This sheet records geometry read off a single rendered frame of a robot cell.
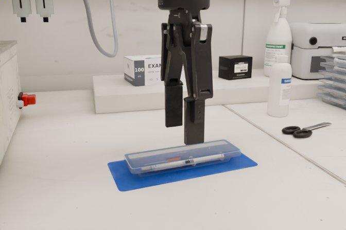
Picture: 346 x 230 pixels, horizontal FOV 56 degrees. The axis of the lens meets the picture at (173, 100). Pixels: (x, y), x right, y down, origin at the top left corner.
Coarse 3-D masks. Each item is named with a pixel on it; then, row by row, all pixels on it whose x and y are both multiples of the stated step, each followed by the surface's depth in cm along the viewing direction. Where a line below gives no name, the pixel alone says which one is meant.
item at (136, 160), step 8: (200, 144) 55; (208, 144) 55; (216, 144) 55; (224, 144) 55; (136, 152) 52; (144, 152) 52; (152, 152) 52; (160, 152) 52; (168, 152) 52; (176, 152) 52; (184, 152) 52; (192, 152) 52; (200, 152) 52; (208, 152) 52; (216, 152) 52; (224, 152) 52; (128, 160) 49; (136, 160) 49; (144, 160) 49; (152, 160) 49; (160, 160) 49; (168, 160) 49; (176, 160) 49
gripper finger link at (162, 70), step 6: (162, 24) 52; (162, 30) 53; (162, 36) 53; (162, 42) 53; (162, 48) 54; (162, 54) 54; (162, 60) 54; (162, 66) 54; (162, 72) 55; (162, 78) 55
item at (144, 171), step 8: (232, 144) 55; (232, 152) 52; (240, 152) 53; (184, 160) 49; (192, 160) 49; (200, 160) 50; (208, 160) 51; (216, 160) 52; (224, 160) 53; (128, 168) 48; (144, 168) 47; (152, 168) 47; (160, 168) 48; (168, 168) 49; (176, 168) 50; (184, 168) 51
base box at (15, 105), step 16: (0, 64) 56; (16, 64) 75; (0, 80) 55; (16, 80) 73; (0, 96) 54; (16, 96) 71; (32, 96) 75; (0, 112) 53; (16, 112) 70; (0, 128) 52; (0, 144) 51; (0, 160) 50
